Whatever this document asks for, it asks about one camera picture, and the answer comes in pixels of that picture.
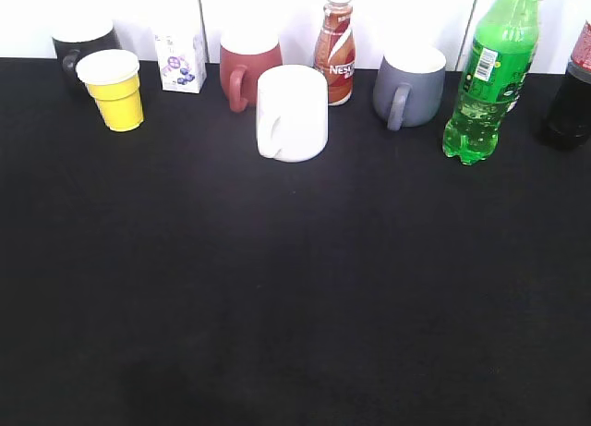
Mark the yellow paper cup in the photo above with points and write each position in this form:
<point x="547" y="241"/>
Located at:
<point x="111" y="78"/>

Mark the green soda bottle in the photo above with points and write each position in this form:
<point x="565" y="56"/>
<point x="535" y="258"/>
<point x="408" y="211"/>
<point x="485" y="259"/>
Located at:
<point x="502" y="52"/>

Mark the white mug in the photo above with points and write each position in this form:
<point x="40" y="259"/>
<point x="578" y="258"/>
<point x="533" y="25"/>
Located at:
<point x="291" y="113"/>

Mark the black table mat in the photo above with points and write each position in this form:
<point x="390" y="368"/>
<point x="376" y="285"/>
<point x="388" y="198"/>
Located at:
<point x="172" y="276"/>

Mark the red mug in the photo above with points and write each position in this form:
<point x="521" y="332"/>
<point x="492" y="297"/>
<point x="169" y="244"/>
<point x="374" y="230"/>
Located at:
<point x="245" y="54"/>

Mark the grey mug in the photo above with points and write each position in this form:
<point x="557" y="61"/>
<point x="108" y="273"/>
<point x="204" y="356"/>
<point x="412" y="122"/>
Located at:
<point x="409" y="85"/>

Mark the brown Nescafe bottle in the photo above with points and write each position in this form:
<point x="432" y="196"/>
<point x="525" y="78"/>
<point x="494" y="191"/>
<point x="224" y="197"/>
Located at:
<point x="335" y="51"/>

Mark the blueberry milk carton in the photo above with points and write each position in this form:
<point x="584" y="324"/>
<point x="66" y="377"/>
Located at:
<point x="181" y="60"/>

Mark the black mug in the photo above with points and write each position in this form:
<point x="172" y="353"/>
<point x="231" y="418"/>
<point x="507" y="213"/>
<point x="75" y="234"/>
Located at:
<point x="75" y="38"/>

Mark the dark cola bottle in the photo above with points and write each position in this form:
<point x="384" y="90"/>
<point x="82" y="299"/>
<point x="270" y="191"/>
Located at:
<point x="567" y="123"/>

